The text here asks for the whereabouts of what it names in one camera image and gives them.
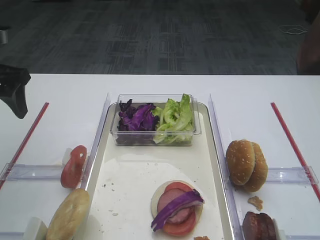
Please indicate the sesame bun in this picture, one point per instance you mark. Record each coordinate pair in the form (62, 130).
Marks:
(240, 158)
(260, 171)

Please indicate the green lettuce pile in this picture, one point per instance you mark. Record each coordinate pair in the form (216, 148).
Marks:
(176, 116)

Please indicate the purple cabbage leaf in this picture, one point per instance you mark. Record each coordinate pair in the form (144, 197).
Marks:
(187, 199)

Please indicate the purple cabbage pile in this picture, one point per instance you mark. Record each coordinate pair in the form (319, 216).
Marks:
(139, 118)

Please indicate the white pusher block left upper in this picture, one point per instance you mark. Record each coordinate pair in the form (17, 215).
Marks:
(66, 156)

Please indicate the bun bottom half left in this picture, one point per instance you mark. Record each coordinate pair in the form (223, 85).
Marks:
(69, 215)

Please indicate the brown crumb right of tray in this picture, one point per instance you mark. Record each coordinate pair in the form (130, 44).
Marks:
(256, 201)

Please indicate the white pusher block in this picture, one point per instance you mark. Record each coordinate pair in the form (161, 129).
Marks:
(35, 229)
(66, 156)

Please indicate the lower tomato slice on tray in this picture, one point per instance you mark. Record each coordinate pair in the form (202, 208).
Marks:
(182, 229)

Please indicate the white metal tray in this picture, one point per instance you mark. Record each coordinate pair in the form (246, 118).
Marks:
(126, 177)

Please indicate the white bread slice on tray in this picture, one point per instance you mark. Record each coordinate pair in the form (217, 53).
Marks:
(162, 188)

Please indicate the tomato slice on tray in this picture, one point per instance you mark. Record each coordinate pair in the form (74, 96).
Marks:
(182, 229)
(178, 185)

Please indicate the round meat patty on tray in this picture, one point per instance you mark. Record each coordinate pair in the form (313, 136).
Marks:
(183, 214)

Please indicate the rear sesame bun top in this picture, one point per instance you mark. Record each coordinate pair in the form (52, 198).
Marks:
(260, 171)

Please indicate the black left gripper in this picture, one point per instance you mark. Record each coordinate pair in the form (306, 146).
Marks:
(13, 81)

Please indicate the left red strip rail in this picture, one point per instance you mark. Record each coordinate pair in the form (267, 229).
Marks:
(26, 140)

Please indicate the white pusher block left lower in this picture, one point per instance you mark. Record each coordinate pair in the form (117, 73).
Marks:
(35, 229)

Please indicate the clear plastic salad container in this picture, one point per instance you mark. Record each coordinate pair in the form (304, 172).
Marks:
(145, 138)

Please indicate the right upper clear divider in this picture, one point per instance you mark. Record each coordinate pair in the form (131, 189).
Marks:
(303, 175)

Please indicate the upper tomato slice on tray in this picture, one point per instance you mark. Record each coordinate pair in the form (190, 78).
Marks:
(178, 185)

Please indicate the left upper clear divider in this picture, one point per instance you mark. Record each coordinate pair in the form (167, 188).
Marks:
(21, 172)

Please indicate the right red strip rail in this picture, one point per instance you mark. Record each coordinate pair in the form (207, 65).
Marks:
(296, 150)

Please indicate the red strip rail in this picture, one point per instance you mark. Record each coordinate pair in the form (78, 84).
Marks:
(26, 140)
(296, 150)

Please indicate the clear divider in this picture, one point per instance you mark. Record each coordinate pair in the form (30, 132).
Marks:
(21, 172)
(303, 175)

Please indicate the meat patties in right rack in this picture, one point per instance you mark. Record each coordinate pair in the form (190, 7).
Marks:
(258, 226)

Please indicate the front sesame bun top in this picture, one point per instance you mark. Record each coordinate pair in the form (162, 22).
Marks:
(240, 158)

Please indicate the tomato slice in left rack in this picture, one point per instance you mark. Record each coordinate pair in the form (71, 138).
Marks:
(77, 156)

